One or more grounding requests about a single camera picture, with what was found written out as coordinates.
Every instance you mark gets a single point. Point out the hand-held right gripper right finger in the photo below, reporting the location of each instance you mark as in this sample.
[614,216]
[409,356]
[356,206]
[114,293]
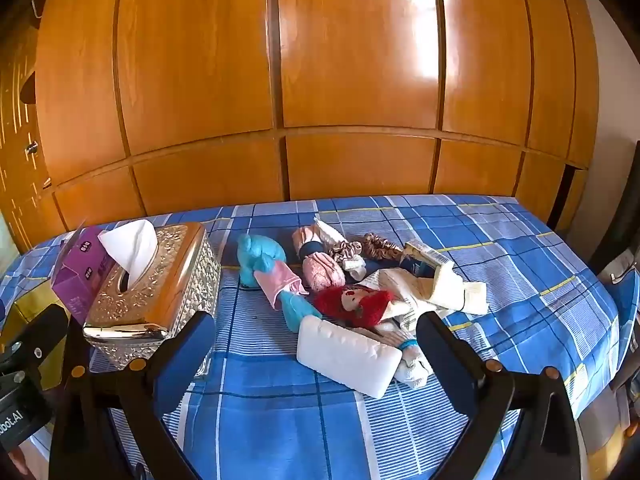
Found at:
[445,362]

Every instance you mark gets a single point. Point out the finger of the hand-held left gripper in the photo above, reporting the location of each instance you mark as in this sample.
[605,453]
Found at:
[35,332]

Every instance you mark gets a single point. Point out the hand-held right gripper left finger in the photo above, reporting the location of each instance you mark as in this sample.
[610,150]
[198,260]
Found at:
[185,365]

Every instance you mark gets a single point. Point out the gold metal tray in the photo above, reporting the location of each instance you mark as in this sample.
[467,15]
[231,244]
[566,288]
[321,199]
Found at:
[30,305]

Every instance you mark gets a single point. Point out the cream cloth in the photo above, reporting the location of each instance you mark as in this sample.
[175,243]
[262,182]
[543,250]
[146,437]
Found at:
[460,295]

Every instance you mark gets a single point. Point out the printed paper sheet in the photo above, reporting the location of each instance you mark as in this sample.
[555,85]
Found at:
[400,285]

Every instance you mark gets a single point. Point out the white soft wipes packet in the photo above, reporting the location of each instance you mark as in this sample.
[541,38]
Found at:
[350,355]

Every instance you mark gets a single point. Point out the pocket tissue packet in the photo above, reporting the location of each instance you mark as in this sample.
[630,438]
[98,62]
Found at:
[422,257]

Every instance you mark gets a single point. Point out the red plush sock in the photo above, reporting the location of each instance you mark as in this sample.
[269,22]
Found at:
[350,302]

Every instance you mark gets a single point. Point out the teal and pink socks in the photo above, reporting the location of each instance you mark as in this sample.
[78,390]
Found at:
[260,255]

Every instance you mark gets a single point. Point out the brown scrunchie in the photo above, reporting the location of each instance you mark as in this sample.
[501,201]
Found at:
[380,246]

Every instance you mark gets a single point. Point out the small white sock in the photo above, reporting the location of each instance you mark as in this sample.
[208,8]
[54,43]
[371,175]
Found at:
[356,263]

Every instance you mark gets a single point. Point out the pink white scrunchie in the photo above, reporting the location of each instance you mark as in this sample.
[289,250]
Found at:
[345,250]

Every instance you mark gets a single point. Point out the pink fuzzy roll navy band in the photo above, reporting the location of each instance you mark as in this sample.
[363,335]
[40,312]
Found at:
[322,270]

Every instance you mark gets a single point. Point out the purple carton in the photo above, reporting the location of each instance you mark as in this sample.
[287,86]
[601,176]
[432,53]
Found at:
[75,285]

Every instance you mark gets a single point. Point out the ornate metallic tissue box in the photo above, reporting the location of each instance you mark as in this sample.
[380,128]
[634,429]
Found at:
[160,280]

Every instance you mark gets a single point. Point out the white tissue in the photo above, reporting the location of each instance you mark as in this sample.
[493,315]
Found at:
[130,250]

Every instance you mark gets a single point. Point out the metal door knob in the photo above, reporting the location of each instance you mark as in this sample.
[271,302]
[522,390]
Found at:
[32,149]

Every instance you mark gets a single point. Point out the wooden door with gold lines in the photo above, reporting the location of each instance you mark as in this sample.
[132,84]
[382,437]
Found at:
[20,110]

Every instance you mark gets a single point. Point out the dark furniture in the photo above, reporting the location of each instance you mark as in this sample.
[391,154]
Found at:
[622,200]

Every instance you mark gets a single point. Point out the wooden wardrobe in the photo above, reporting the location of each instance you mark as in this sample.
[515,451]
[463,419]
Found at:
[350,60]

